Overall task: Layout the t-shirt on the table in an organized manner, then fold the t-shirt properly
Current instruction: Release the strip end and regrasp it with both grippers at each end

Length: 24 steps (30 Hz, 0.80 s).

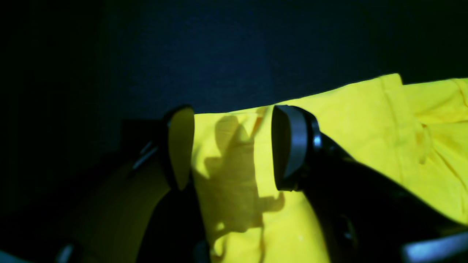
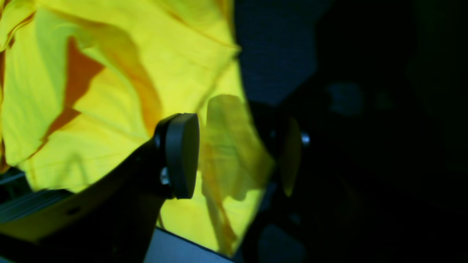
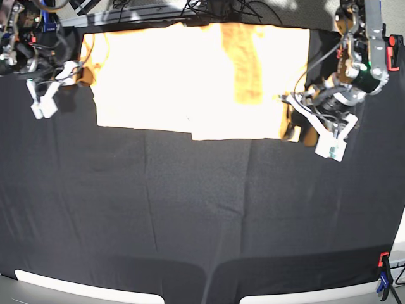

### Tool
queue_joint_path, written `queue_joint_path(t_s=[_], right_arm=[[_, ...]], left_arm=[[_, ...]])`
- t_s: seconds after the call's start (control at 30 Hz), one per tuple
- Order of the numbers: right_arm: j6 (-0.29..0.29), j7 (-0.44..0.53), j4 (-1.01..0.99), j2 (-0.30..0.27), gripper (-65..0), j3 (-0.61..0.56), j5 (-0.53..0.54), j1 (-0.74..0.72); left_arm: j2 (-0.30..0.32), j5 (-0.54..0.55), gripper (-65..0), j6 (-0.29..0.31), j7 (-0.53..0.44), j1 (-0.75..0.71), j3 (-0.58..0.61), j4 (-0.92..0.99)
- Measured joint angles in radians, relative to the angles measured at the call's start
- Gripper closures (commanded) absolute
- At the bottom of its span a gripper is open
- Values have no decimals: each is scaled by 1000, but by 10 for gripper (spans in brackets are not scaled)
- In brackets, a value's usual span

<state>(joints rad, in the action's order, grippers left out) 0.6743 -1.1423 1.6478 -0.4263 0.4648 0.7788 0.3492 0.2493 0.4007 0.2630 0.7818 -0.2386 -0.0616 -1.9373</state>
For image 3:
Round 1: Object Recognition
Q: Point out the blue clamp bottom right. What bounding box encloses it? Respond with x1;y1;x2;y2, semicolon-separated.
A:
376;263;392;302

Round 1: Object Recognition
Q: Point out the black table cloth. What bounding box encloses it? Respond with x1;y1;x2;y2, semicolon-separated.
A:
0;22;405;297

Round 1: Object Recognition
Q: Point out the blue clamp top left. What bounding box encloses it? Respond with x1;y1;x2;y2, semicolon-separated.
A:
40;11;57;32

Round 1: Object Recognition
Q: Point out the red black clamp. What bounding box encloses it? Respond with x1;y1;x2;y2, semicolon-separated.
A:
378;251;390;267
387;35;404;72

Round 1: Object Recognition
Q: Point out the red black clamp bottom right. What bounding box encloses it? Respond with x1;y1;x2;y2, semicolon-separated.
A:
378;251;390;267

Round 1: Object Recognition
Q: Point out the red black clamp top right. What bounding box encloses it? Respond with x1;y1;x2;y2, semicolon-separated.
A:
387;35;404;72

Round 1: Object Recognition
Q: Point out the blue clamp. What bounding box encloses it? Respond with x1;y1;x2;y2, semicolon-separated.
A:
40;11;57;32
376;263;392;302

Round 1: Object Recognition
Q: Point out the black cable bundle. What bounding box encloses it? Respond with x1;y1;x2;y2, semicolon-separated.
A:
180;0;285;26

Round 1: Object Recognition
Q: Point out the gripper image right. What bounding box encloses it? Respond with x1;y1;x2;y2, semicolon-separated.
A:
278;85;364;141

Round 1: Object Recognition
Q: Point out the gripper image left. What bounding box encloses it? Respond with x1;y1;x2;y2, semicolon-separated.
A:
25;53;82;120

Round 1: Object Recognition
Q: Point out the yellow t-shirt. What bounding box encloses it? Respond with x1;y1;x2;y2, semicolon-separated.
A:
81;23;310;141

